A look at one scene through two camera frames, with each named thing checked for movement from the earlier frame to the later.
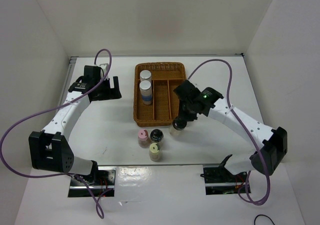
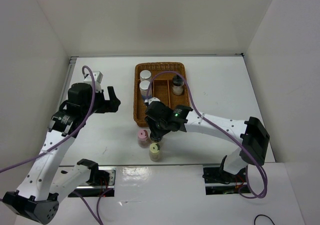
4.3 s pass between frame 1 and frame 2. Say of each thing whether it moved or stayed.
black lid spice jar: stayed
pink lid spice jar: stayed
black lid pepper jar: moved
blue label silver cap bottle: stayed
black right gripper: moved
